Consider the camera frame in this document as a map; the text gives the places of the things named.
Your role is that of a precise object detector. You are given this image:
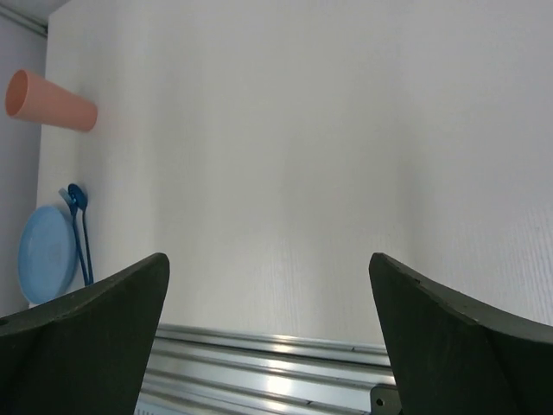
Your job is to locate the blue metallic fork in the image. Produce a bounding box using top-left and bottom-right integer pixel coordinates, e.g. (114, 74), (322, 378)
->
(59, 187), (90, 286)

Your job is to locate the light blue plastic plate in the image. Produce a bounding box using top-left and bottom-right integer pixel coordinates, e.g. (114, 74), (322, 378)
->
(17, 205), (77, 304)

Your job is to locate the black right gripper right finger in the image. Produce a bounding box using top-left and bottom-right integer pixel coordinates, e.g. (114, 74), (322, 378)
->
(369, 253), (552, 414)

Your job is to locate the salmon pink plastic cup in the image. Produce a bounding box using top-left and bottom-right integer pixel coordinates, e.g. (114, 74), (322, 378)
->
(4, 69), (98, 132)

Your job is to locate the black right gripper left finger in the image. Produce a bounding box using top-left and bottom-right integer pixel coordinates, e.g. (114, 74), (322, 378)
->
(1, 252), (169, 414)

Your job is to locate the aluminium front rail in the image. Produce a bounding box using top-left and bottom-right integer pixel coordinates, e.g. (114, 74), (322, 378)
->
(135, 324), (396, 414)

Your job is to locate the blue metallic spoon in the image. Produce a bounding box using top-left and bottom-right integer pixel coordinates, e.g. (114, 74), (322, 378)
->
(67, 183), (95, 286)

